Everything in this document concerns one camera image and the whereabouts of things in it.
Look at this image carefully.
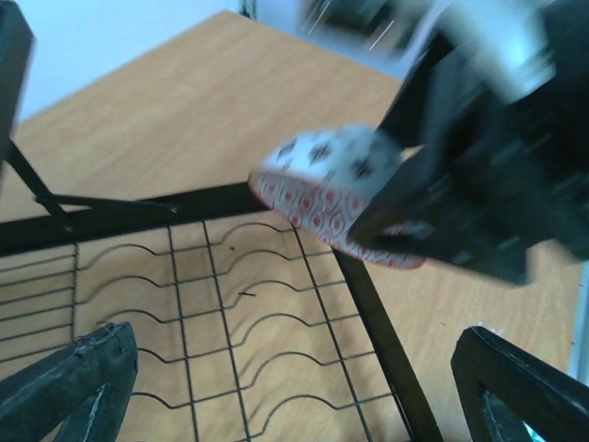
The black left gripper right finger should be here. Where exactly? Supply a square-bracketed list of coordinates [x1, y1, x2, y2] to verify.
[451, 326, 588, 441]

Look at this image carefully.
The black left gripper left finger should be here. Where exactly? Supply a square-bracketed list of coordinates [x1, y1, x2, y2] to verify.
[1, 322, 138, 441]

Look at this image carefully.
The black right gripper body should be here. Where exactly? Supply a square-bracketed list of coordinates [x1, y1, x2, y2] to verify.
[349, 51, 588, 285]

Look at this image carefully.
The black wire dish rack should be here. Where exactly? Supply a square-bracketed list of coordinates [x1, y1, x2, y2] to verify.
[0, 0, 445, 442]

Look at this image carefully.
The red dot patterned bowl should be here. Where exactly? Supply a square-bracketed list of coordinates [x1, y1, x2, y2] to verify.
[248, 124, 424, 270]

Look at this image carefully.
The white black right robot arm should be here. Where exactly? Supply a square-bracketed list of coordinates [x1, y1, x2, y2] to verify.
[344, 1, 588, 285]

